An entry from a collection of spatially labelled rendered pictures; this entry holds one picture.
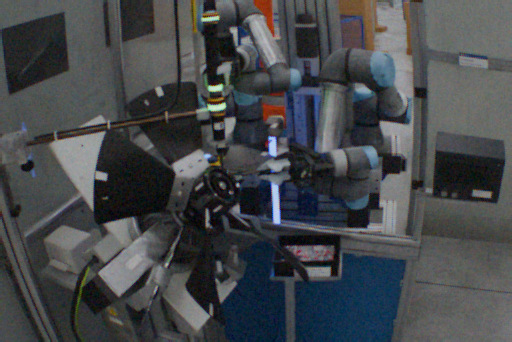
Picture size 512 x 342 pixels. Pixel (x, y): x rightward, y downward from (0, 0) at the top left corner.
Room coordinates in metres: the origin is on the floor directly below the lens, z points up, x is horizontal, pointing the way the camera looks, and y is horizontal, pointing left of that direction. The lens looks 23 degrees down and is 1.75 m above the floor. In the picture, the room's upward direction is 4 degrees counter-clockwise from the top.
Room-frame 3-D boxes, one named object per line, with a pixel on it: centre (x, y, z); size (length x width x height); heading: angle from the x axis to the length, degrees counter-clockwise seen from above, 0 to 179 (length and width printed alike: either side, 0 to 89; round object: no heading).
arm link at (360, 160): (1.36, -0.31, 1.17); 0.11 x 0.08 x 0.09; 101
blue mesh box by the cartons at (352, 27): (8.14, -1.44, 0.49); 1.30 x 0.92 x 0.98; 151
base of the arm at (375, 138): (1.86, -0.46, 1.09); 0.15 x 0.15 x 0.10
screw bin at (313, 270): (1.36, -0.15, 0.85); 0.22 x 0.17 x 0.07; 80
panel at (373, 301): (1.54, -0.16, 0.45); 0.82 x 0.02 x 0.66; 64
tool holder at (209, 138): (1.26, 0.10, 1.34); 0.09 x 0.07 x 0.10; 99
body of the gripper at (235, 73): (1.38, 0.06, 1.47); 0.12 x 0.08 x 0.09; 164
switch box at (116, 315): (1.20, 0.49, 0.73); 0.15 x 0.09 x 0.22; 64
